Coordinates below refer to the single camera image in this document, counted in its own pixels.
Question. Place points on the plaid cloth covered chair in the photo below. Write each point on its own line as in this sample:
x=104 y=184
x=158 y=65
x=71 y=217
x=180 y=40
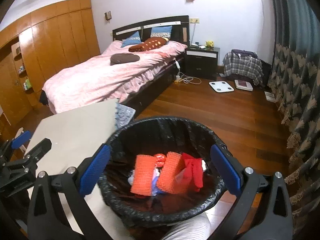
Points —
x=245 y=65

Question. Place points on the red mesh net bag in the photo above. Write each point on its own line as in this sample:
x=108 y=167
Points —
x=192 y=174

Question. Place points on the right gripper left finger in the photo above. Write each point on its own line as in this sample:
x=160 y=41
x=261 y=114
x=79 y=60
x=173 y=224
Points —
x=46 y=216

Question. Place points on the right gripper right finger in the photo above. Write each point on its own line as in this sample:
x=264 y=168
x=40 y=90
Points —
x=273 y=218

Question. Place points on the black lined trash bin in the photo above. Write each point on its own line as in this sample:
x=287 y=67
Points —
x=160 y=171

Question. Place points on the orange foam net sleeve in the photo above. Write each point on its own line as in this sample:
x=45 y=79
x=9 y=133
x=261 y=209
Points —
x=173 y=166

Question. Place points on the white bathroom scale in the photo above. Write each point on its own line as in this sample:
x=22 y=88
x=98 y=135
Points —
x=221 y=86

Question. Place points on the brown flat cushion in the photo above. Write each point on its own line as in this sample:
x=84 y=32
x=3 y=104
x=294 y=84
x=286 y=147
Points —
x=122 y=58

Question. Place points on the blue pillow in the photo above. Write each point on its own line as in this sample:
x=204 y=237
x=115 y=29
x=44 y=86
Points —
x=134 y=39
x=163 y=32

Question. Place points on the black bed headboard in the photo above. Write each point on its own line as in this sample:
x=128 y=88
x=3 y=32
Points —
x=180 y=29

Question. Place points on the left wall lamp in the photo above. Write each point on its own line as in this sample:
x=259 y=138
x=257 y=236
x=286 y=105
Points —
x=108 y=15

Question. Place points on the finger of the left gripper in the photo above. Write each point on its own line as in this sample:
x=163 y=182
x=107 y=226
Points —
x=38 y=151
x=20 y=138

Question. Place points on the pink quilted bed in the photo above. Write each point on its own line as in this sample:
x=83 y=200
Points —
x=97 y=79

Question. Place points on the yellow plush toy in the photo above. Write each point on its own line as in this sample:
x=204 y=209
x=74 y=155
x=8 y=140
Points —
x=209 y=44

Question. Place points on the right blue pillow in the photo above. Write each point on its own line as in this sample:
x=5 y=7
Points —
x=163 y=32

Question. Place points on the black nightstand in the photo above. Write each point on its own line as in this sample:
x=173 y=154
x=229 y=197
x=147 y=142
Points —
x=202 y=62

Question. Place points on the left blue pillow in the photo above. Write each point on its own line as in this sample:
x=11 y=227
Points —
x=134 y=39

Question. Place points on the wooden wardrobe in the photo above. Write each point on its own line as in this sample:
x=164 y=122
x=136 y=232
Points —
x=37 y=46

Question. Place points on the dark patterned curtain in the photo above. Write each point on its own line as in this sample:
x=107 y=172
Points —
x=294 y=81

